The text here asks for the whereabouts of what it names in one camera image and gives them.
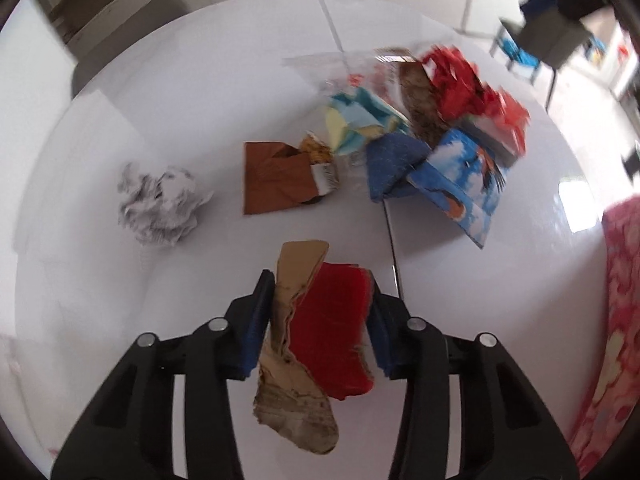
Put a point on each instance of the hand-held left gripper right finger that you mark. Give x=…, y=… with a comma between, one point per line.
x=380, y=345

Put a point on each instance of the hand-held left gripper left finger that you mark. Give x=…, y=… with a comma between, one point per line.
x=250, y=340

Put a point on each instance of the torn red cardboard piece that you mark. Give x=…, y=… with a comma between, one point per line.
x=330, y=330

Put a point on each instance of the red paper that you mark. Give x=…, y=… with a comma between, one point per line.
x=457, y=80

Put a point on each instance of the brown paper piece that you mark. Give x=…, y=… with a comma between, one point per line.
x=272, y=180

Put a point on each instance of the crumpled white paper ball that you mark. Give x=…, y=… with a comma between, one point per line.
x=157, y=200

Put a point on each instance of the blue bird print box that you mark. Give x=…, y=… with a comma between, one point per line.
x=462, y=185

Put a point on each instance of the blue sponge cloth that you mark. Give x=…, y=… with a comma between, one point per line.
x=392, y=162

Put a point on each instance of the small patterned wrapper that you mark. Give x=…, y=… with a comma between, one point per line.
x=320, y=160

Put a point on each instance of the yellow and teal packet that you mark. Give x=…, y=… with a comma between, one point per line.
x=357, y=120

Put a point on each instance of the red and grey box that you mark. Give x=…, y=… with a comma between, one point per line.
x=492, y=135

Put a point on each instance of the person's pink floral jacket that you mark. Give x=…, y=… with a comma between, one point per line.
x=617, y=310

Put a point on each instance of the clear plastic bag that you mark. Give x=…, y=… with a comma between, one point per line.
x=325, y=67

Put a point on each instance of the grey chair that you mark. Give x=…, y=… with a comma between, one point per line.
x=125, y=30

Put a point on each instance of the dark chair with blue clothes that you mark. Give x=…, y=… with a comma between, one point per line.
x=550, y=35

